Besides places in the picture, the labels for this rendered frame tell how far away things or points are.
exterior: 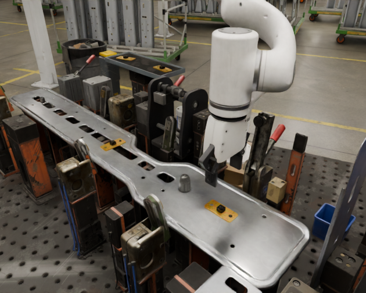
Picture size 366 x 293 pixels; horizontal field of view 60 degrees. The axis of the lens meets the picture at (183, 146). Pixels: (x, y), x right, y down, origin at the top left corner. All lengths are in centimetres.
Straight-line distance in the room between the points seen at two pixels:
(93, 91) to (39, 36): 334
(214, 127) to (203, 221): 26
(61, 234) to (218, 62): 88
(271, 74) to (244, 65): 5
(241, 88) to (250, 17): 16
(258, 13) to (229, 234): 48
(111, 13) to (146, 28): 62
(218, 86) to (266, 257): 38
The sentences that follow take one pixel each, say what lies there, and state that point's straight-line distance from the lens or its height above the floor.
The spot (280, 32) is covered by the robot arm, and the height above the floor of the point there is 143.
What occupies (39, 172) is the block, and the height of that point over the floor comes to 82.
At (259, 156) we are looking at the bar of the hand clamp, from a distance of 84.
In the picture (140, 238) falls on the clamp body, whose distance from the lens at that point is 69.
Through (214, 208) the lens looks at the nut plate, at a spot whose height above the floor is 100.
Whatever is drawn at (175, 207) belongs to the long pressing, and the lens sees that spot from 82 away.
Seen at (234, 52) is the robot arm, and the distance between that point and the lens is 58.
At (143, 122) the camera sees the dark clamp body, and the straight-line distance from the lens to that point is 118.
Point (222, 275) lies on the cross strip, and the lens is 69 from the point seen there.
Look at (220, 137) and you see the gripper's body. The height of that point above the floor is 124.
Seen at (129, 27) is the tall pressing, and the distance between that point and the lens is 531.
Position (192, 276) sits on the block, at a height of 98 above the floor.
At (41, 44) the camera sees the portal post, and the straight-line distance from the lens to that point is 467.
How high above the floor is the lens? 155
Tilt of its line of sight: 31 degrees down
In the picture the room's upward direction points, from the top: straight up
